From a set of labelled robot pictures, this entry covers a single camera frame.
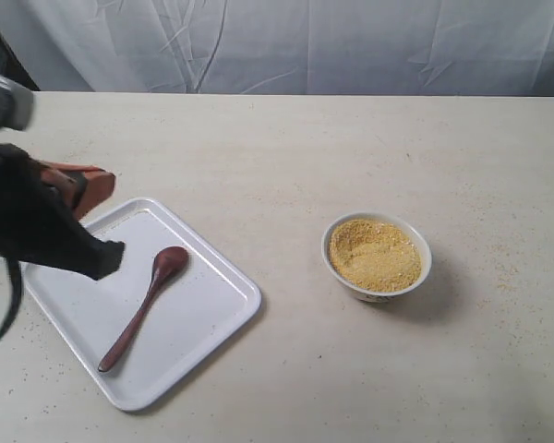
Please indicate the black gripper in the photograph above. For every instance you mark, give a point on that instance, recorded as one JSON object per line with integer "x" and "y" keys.
{"x": 37, "y": 204}

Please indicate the dark red wooden spoon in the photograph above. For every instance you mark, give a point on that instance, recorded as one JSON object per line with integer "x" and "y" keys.
{"x": 167, "y": 264}

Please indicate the yellow grain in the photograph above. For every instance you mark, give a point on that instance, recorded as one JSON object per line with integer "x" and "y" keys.
{"x": 374, "y": 255}

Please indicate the white rectangular plastic tray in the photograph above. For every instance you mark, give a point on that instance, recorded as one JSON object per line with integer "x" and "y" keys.
{"x": 201, "y": 309}

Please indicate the white ceramic bowl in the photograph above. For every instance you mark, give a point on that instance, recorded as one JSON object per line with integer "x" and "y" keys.
{"x": 419, "y": 241}

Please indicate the white backdrop cloth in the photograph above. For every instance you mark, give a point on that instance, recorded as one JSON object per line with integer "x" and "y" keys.
{"x": 286, "y": 47}

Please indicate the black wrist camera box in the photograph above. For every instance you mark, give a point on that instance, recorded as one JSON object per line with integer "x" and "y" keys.
{"x": 16, "y": 105}

